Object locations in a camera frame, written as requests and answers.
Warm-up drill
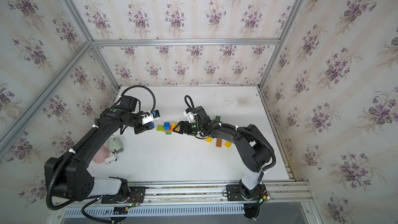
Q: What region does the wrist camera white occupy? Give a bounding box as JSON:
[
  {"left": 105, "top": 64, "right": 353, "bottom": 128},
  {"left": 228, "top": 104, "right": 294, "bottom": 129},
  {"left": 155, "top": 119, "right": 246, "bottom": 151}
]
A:
[
  {"left": 142, "top": 110, "right": 160, "bottom": 124},
  {"left": 183, "top": 108, "right": 197, "bottom": 123}
]

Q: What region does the white small device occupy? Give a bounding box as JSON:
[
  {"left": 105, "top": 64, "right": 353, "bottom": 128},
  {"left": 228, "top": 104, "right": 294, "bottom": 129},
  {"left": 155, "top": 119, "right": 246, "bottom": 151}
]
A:
[{"left": 104, "top": 135, "right": 124, "bottom": 165}]

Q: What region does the pink pen cup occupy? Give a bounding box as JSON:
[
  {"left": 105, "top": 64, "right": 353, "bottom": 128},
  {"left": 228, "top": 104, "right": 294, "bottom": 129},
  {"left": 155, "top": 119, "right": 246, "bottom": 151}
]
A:
[{"left": 92, "top": 146, "right": 111, "bottom": 164}]

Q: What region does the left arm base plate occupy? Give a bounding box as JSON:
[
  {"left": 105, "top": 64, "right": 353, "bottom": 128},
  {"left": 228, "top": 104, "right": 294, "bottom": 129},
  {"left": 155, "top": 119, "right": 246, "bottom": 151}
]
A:
[{"left": 101, "top": 187, "right": 146, "bottom": 205}]

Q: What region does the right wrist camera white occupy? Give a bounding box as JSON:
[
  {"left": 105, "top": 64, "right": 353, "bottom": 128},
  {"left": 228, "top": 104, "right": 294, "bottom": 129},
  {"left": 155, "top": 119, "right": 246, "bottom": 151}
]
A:
[{"left": 183, "top": 108, "right": 197, "bottom": 123}]

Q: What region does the aluminium front rail frame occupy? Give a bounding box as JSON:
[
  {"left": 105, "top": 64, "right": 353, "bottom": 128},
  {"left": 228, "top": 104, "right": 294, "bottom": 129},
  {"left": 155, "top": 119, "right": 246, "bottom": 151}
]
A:
[{"left": 50, "top": 181, "right": 323, "bottom": 224}]

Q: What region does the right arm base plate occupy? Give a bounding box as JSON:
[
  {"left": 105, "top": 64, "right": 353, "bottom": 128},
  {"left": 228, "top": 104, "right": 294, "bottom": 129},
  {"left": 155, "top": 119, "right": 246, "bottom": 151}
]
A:
[{"left": 222, "top": 184, "right": 269, "bottom": 202}]

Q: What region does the yellow lego brick hidden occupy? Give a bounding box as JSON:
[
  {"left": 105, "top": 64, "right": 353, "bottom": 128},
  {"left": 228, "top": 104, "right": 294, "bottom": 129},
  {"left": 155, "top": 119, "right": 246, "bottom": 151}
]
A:
[{"left": 224, "top": 141, "right": 232, "bottom": 148}]

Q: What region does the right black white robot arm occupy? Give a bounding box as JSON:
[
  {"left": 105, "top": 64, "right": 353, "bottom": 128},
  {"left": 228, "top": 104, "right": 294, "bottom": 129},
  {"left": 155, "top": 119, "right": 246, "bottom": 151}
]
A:
[{"left": 173, "top": 95, "right": 276, "bottom": 220}]

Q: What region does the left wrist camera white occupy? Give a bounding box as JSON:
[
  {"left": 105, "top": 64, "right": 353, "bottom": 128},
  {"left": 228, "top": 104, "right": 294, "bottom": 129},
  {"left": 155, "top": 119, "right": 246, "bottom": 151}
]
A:
[{"left": 142, "top": 110, "right": 160, "bottom": 124}]

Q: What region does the brown long lego brick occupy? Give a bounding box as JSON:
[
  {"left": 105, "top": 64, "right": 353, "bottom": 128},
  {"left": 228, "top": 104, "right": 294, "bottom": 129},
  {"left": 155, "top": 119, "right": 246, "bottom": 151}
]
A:
[{"left": 216, "top": 139, "right": 222, "bottom": 148}]

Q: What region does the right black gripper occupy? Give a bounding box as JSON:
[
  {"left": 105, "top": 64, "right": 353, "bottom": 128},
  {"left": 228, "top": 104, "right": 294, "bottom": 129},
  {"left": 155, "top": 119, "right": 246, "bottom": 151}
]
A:
[{"left": 172, "top": 121, "right": 203, "bottom": 135}]

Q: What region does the blue square lego brick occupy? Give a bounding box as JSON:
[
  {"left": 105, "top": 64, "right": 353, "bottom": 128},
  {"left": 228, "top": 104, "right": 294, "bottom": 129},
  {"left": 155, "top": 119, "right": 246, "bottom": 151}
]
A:
[{"left": 163, "top": 122, "right": 170, "bottom": 131}]

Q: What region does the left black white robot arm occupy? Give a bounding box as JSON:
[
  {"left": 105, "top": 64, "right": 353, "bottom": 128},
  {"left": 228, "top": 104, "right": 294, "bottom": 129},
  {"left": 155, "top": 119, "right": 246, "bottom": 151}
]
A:
[{"left": 44, "top": 86, "right": 160, "bottom": 224}]

